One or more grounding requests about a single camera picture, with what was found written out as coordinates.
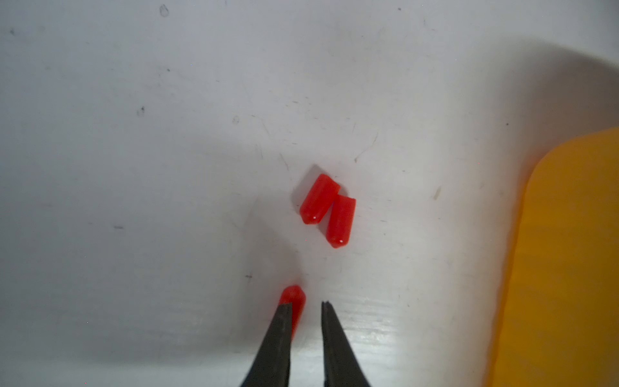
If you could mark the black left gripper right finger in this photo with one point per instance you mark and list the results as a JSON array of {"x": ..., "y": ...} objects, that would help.
[{"x": 341, "y": 367}]

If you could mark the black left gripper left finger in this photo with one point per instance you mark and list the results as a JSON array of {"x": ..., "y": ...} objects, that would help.
[{"x": 271, "y": 366}]

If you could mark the yellow plastic storage box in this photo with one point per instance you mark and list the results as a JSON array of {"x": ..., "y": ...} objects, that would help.
[{"x": 558, "y": 318}]

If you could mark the red protection sleeve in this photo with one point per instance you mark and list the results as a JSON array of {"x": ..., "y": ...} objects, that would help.
[
  {"x": 295, "y": 296},
  {"x": 341, "y": 221},
  {"x": 319, "y": 200}
]

